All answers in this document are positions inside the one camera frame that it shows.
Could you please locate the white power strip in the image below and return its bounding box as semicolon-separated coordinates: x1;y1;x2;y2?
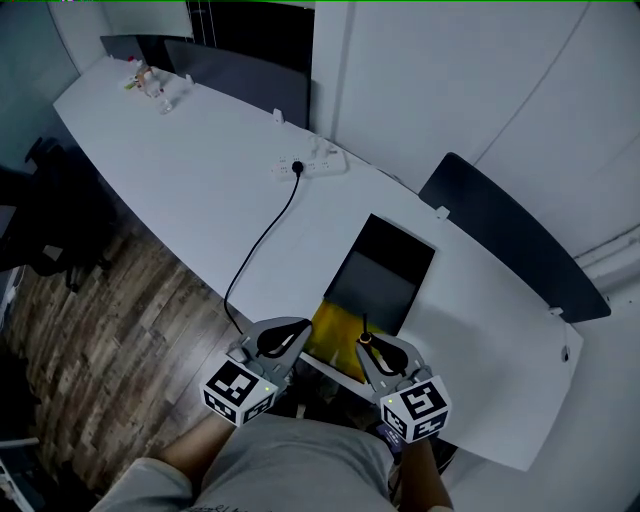
270;147;348;183

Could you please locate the person's right forearm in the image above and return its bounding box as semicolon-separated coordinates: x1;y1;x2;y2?
398;437;454;512

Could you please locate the small snack packet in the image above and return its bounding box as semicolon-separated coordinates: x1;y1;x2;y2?
122;58;151;92

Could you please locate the black screwdriver with orange ring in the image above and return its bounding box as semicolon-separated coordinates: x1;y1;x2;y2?
355;312;375;347

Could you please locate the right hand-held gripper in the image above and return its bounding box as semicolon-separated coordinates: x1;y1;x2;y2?
355;335;452;444

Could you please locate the black wall panel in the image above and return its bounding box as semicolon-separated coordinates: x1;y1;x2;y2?
186;0;317;77

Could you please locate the yellow cloth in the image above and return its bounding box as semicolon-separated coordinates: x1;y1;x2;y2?
306;298;387;385

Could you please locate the dark blue wrist strap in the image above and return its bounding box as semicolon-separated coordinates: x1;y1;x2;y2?
374;421;407;452

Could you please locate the person's grey shirt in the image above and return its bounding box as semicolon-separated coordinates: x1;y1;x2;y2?
89;413;401;512

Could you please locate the black office chair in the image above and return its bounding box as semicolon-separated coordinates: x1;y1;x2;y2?
0;136;117;294

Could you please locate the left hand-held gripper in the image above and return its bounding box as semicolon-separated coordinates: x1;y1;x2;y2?
199;317;314;429

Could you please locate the person's left forearm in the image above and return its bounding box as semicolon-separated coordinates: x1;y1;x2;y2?
158;413;236;484

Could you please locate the black power cable with plug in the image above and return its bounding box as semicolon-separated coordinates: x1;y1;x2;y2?
222;159;306;335

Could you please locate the white wall conduit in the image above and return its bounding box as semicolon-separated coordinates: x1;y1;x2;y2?
573;233;640;294

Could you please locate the large dark grey desk partition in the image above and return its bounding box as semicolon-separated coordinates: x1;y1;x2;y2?
418;151;613;324

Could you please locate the small dark grey desk partition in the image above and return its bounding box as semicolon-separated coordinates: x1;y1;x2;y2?
99;33;174;76

